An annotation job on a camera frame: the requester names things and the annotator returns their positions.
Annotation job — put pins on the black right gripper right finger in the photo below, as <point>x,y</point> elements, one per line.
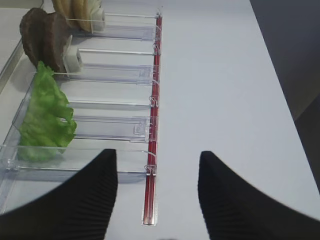
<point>233,209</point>

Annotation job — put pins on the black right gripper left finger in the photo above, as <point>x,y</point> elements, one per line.
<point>78,209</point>

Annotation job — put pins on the brown meat patty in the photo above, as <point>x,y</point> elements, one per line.
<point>56,35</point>
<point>34,36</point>

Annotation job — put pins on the green lettuce leaf in rack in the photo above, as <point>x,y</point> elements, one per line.
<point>48,126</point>

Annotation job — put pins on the clear acrylic right food rack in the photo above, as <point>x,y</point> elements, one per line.
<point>111,101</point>

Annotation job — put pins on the white rack pusher block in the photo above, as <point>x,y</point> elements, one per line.
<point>72,60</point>

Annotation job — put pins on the bun slice in right rack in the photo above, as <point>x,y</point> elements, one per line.
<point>82,10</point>

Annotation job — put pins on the red rack rail strip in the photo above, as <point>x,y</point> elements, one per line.
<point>149,209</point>

